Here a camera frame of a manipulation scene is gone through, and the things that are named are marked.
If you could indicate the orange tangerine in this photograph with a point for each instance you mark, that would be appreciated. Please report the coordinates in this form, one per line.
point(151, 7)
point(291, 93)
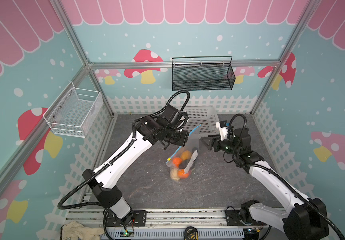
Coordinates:
point(177, 161)
point(183, 175)

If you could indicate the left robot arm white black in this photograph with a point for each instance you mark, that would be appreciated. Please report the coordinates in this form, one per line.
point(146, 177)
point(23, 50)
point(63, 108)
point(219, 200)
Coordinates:
point(102, 181)

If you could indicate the yellow food piece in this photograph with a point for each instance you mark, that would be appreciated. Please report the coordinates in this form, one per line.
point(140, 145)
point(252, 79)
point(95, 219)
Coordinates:
point(186, 155)

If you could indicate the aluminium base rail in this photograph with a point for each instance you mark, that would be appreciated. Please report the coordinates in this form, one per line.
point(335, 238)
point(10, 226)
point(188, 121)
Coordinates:
point(168, 218)

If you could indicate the white plastic basket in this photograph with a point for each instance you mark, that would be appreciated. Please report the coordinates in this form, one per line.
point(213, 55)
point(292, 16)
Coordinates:
point(205, 117)

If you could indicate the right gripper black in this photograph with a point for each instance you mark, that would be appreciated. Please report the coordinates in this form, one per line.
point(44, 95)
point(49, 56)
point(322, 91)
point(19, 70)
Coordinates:
point(215, 144)

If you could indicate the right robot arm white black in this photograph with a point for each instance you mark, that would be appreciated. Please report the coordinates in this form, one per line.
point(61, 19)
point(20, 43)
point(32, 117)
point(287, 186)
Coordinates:
point(302, 218)

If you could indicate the cream white food ball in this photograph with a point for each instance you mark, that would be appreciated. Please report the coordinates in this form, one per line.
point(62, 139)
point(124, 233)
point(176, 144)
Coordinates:
point(174, 174)

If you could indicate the clear zip top bag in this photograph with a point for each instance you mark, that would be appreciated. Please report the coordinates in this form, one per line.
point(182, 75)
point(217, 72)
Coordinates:
point(182, 162)

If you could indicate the black wire wall basket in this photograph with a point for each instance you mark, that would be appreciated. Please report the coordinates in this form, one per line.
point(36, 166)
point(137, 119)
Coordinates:
point(209, 73)

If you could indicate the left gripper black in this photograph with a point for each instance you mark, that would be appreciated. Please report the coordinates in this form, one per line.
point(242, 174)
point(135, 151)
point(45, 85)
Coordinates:
point(178, 138)

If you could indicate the beige cloth rag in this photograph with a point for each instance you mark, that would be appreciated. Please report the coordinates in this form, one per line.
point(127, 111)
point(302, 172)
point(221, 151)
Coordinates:
point(77, 231)

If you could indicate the white wire wall basket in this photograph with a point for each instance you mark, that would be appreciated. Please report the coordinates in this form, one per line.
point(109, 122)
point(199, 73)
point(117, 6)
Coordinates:
point(74, 111)

